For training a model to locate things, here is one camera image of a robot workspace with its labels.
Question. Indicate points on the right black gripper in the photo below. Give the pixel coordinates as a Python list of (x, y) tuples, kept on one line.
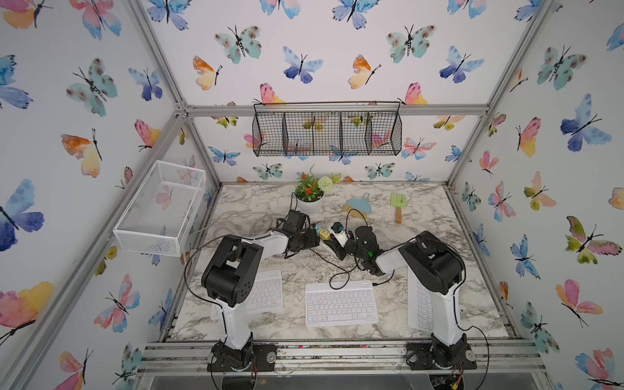
[(338, 250)]

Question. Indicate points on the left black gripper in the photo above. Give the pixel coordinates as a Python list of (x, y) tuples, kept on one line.
[(313, 240)]

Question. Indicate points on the white power strip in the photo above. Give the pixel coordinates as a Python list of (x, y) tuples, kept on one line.
[(331, 243)]

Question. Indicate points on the yellow plug adapter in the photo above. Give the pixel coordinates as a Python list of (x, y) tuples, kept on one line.
[(324, 234)]

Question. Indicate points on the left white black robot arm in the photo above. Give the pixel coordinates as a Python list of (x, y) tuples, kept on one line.
[(230, 275)]

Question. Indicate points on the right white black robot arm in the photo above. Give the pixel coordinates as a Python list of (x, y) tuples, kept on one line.
[(436, 265)]

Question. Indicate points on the white potted flower plant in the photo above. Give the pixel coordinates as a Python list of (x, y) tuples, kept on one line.
[(311, 190)]

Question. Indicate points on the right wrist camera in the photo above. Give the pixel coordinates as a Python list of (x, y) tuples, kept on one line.
[(339, 233)]

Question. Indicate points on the middle white wireless keyboard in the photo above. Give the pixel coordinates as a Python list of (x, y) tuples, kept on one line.
[(352, 305)]

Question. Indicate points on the white wireless keyboard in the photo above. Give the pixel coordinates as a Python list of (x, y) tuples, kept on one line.
[(267, 293), (419, 306), (352, 305)]

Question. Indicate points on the left white wireless keyboard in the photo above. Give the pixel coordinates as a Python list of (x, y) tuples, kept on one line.
[(267, 293)]

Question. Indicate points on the right white wireless keyboard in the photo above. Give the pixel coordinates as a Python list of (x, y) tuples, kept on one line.
[(419, 306)]

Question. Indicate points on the black wire wall basket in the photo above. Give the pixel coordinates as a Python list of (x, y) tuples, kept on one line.
[(314, 129)]

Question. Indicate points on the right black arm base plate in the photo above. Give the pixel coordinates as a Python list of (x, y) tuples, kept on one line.
[(436, 356)]

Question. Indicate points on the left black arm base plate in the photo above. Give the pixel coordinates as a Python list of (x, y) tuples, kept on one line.
[(260, 357)]

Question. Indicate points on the white mesh wall basket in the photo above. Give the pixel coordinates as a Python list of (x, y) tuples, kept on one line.
[(159, 217)]

